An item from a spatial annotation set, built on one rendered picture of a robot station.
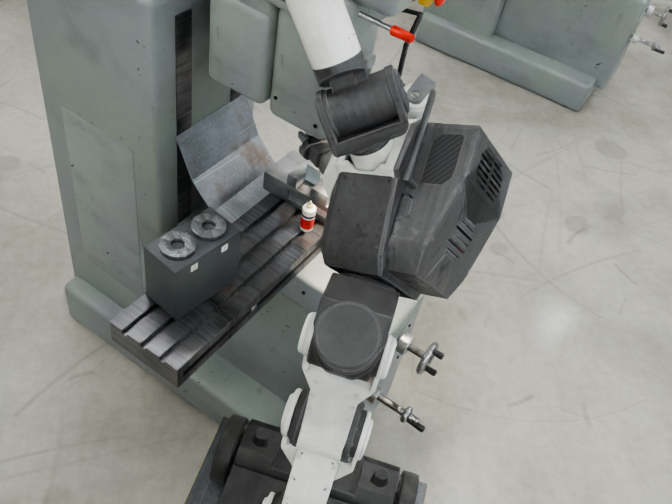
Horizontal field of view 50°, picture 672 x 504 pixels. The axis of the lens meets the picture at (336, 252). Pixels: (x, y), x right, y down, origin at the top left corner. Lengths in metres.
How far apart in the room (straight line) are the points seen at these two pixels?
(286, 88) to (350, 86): 0.61
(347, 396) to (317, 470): 0.31
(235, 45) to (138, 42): 0.26
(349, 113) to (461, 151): 0.21
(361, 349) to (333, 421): 0.43
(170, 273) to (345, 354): 0.71
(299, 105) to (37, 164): 2.20
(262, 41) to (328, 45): 0.62
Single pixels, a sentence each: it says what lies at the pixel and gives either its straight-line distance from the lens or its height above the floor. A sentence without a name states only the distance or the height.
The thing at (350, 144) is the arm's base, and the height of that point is 1.70.
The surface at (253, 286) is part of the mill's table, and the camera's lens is 1.98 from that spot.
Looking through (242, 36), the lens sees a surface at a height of 1.52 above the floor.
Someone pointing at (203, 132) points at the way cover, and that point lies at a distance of 2.25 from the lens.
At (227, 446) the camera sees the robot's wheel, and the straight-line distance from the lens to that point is 2.12.
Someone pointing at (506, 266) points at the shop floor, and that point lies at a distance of 3.64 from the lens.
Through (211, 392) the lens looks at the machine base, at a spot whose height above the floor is 0.19.
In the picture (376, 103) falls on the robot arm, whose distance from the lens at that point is 1.25.
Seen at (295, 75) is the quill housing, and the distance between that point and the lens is 1.83.
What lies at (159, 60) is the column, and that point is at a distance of 1.99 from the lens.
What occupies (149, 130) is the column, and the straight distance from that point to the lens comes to 2.13.
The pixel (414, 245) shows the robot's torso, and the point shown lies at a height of 1.59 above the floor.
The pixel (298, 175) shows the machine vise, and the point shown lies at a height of 1.07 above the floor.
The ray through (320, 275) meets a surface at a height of 0.88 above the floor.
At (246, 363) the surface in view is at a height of 0.27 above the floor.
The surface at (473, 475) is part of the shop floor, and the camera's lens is 2.91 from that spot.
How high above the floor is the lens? 2.47
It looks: 46 degrees down
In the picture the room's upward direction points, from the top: 12 degrees clockwise
